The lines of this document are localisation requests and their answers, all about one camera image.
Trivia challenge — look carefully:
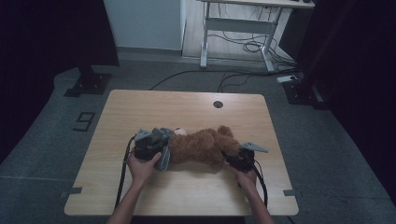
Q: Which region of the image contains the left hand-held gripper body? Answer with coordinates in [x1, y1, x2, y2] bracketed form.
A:
[133, 128, 164, 162]

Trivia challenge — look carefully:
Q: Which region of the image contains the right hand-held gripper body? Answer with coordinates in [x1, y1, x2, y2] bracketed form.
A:
[230, 141, 269, 174]

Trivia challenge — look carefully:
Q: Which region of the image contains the grey doll garment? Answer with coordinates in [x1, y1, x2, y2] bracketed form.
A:
[150, 126, 175, 173]

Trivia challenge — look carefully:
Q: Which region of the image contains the brown teddy bear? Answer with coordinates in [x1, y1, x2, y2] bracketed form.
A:
[168, 125, 242, 172]

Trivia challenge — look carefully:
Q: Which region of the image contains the person's right hand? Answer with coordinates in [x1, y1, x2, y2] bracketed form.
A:
[233, 164, 260, 196]

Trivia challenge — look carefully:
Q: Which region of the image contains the person's left hand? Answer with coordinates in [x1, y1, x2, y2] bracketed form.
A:
[127, 150, 163, 187]

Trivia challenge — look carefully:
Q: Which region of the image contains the grey tape strip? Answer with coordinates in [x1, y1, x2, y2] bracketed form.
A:
[283, 189, 303, 198]

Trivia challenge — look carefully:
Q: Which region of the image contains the black stand base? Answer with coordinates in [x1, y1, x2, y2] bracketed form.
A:
[64, 63, 113, 97]
[282, 74, 331, 111]

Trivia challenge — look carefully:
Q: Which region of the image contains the white power strip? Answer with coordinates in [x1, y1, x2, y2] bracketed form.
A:
[276, 75, 298, 84]

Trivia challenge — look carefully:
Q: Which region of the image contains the dark curtain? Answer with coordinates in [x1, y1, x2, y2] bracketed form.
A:
[295, 0, 396, 206]
[0, 0, 120, 164]

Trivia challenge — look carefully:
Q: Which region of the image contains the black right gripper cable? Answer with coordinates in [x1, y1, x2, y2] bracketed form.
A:
[248, 158, 269, 208]

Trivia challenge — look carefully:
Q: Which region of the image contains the long black floor cable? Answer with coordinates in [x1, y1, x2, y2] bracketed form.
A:
[148, 68, 281, 91]

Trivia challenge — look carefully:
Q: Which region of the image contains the bundle of black cables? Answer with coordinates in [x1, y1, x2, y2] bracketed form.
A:
[207, 31, 297, 73]

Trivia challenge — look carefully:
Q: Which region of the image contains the white frame desk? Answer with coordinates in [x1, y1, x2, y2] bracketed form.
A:
[199, 0, 316, 73]

